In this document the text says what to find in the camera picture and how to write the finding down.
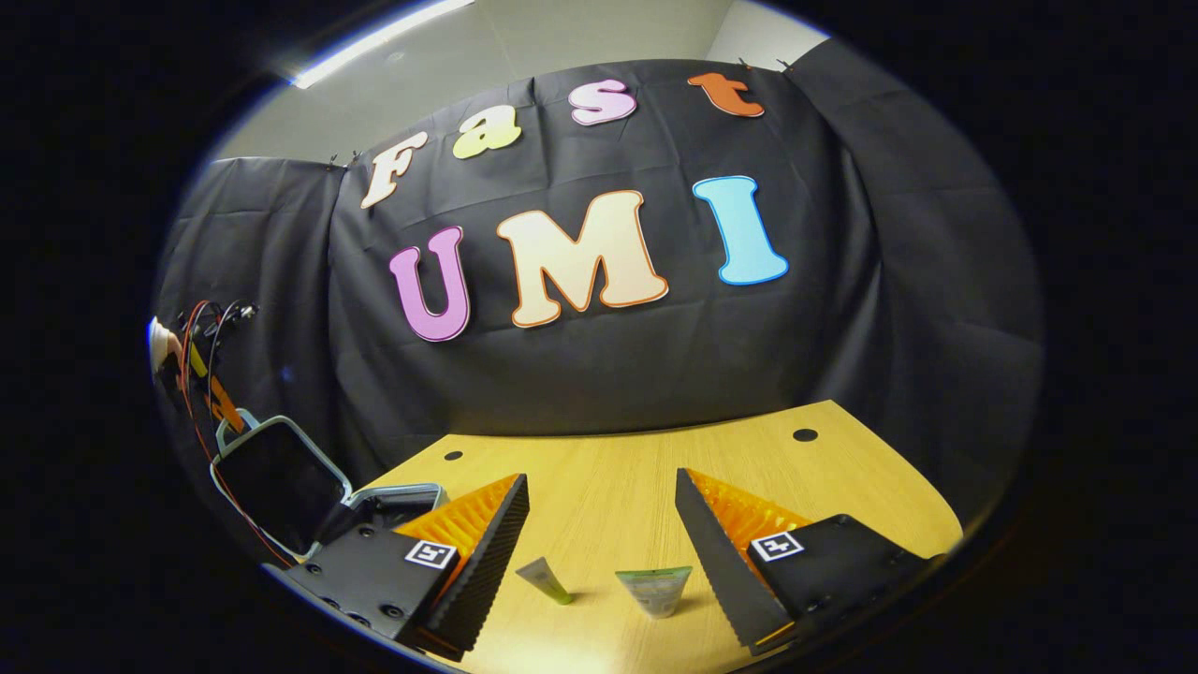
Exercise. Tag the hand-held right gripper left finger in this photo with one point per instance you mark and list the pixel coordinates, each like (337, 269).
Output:
(491, 562)

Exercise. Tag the white suitcase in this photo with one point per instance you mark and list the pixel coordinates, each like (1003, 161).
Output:
(281, 487)

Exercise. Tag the white green-label tube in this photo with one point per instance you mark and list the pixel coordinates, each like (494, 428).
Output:
(655, 590)

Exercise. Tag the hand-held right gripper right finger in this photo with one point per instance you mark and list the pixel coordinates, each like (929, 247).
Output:
(716, 571)

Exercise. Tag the small lime-capped tube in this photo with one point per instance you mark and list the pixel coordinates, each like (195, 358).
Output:
(543, 578)

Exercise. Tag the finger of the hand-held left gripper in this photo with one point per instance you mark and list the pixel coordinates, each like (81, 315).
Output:
(225, 404)

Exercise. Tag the black backdrop cloth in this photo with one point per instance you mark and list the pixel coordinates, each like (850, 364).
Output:
(608, 374)

